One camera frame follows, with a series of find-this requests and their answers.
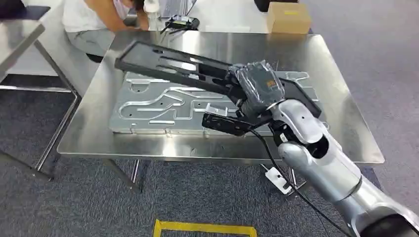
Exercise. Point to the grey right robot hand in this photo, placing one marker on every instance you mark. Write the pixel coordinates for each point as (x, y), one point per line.
(258, 88)

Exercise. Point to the black plastic panel with cutouts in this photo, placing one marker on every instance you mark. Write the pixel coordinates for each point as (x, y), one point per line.
(147, 62)

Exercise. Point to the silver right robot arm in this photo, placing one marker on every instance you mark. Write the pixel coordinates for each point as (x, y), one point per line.
(330, 170)

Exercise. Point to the brown cardboard box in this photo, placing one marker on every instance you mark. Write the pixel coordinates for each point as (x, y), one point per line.
(288, 18)

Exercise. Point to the stainless steel table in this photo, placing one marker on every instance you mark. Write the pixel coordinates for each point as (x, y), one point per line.
(343, 98)

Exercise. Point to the black handheld device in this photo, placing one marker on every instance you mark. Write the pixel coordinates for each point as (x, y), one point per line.
(181, 23)

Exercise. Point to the embossed metal fixture plate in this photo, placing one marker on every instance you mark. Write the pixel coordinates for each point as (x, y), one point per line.
(147, 111)

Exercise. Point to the yellow floor tape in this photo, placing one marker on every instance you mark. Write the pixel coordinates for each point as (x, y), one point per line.
(203, 227)

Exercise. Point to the person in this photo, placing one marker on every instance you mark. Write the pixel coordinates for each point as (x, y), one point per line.
(88, 19)

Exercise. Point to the grey side table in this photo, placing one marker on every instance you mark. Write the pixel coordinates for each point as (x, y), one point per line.
(16, 39)

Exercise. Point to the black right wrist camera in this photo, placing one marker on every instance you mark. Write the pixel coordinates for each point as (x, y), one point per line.
(226, 124)

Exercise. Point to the white metal bracket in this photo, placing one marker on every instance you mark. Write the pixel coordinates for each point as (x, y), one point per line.
(277, 180)

